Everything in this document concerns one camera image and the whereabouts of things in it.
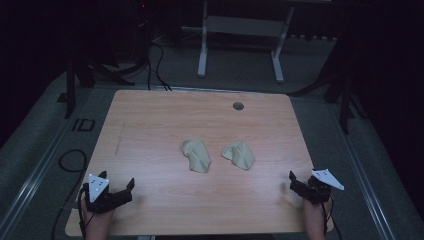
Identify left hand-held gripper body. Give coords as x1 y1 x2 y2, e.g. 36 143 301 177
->
84 172 133 215

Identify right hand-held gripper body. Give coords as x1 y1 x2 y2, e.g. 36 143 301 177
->
290 168 346 205

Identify beige sock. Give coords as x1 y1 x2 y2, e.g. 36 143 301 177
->
181 139 212 174
221 141 256 171

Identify person's left hand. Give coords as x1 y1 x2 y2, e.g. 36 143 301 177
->
81 199 115 232

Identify person's right hand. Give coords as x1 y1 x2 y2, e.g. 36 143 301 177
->
301 195 334 228

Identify black metal stand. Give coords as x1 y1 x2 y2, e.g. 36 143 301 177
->
289 64 369 136
55 54 136 120

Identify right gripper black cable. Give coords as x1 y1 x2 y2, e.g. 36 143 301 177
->
319 195 344 240

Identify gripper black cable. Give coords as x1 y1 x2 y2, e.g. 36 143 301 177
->
319 195 344 240
77 184 91 240

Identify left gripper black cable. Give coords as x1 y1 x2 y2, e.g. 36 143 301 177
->
77 184 91 240

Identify black looped floor cable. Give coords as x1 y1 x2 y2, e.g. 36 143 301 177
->
50 148 89 240

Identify aluminium floor rail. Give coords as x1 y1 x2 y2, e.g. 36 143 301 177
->
326 99 398 240
0 87 88 234

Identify black hanging cables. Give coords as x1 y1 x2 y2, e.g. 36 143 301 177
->
145 19 174 92

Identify white desk frame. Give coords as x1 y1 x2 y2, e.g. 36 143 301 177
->
181 0 334 84

